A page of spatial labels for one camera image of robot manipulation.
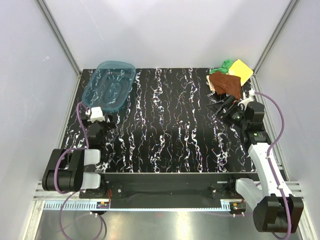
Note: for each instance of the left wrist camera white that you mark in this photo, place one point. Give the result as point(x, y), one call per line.
point(95, 114)

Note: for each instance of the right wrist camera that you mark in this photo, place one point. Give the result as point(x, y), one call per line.
point(247, 99)

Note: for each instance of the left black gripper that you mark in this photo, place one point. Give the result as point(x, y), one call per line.
point(109, 125)

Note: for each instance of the teal transparent plastic bin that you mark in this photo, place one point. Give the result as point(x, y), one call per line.
point(109, 86)

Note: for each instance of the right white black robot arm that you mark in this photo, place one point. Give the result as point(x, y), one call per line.
point(275, 208)

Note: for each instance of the brown towel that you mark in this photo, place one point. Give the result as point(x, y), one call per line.
point(226, 84)

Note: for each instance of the yellow towel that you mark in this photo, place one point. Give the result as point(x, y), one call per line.
point(241, 70)

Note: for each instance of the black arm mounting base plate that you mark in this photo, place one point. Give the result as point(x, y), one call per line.
point(125, 185)

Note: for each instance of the aluminium frame rail front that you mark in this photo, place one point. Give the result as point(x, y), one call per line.
point(100, 200)

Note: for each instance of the green towel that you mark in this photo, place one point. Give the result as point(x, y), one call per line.
point(224, 69)

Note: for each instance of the left aluminium frame post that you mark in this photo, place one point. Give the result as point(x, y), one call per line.
point(44, 8)

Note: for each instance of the cream towel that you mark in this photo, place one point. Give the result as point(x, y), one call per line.
point(209, 83)

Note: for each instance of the right aluminium frame post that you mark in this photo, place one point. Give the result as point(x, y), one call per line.
point(275, 35)

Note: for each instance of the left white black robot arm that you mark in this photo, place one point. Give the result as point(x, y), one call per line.
point(66, 167)

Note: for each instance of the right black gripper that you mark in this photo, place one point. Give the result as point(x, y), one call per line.
point(231, 103)

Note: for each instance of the aluminium frame post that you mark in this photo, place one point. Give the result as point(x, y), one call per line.
point(275, 35)
point(44, 8)

